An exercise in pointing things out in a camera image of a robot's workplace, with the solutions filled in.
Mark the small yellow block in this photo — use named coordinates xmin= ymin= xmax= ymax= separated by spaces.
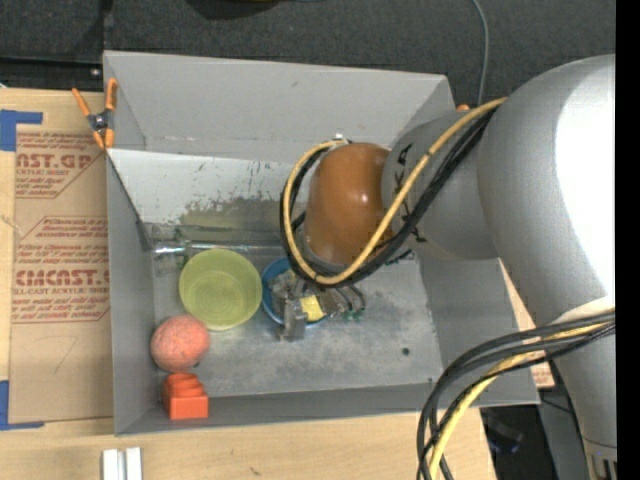
xmin=299 ymin=295 xmax=326 ymax=322

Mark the brown cardboard board red print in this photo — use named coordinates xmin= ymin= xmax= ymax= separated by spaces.
xmin=0 ymin=86 xmax=556 ymax=430

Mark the orange toy brick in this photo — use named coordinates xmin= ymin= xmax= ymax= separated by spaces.
xmin=160 ymin=371 xmax=210 ymax=421

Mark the yellow-green plastic cup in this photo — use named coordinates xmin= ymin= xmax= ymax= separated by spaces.
xmin=178 ymin=247 xmax=264 ymax=332

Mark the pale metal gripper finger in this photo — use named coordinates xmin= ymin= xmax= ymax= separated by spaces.
xmin=276 ymin=297 xmax=308 ymax=343
xmin=269 ymin=272 xmax=299 ymax=300

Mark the blue bowl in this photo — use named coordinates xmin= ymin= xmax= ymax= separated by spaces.
xmin=260 ymin=256 xmax=327 ymax=327

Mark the clear plastic thing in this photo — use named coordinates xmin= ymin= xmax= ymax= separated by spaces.
xmin=147 ymin=228 xmax=194 ymax=271

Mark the pink-orange foam ball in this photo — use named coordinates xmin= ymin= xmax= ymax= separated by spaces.
xmin=149 ymin=314 xmax=212 ymax=373

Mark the grey metal bin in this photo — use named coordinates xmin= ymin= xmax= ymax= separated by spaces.
xmin=102 ymin=50 xmax=542 ymax=437

